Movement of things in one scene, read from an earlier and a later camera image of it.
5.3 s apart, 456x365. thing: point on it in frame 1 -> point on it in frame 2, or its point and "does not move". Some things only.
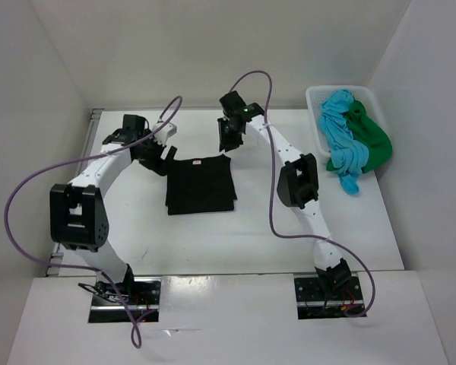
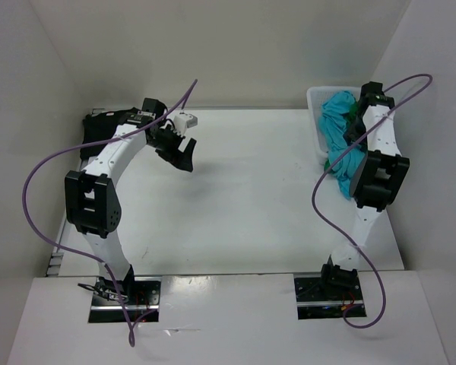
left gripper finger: [161, 167] -> [182, 160]
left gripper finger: [169, 153] -> [189, 147]
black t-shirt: [198, 185] -> [100, 125]
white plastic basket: [317, 93] does not move
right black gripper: [224, 142] -> [352, 134]
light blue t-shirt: [349, 157] does not move
